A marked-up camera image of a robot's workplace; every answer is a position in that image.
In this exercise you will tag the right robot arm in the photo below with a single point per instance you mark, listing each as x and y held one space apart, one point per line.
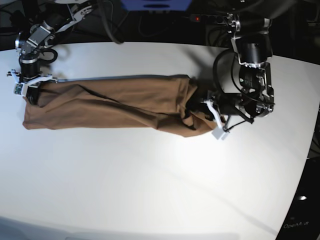
35 46

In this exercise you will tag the blue box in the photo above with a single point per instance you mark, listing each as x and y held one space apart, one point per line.
156 5

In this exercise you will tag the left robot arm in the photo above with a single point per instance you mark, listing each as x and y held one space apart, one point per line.
248 23

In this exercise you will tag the tan brown T-shirt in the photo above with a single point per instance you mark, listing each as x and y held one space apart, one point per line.
157 102

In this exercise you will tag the black power strip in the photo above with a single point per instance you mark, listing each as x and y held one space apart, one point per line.
209 19

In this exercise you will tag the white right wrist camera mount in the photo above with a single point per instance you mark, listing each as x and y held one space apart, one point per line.
22 84

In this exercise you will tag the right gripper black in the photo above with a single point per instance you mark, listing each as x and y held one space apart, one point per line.
30 71

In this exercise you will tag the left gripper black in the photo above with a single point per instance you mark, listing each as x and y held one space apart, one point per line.
229 104

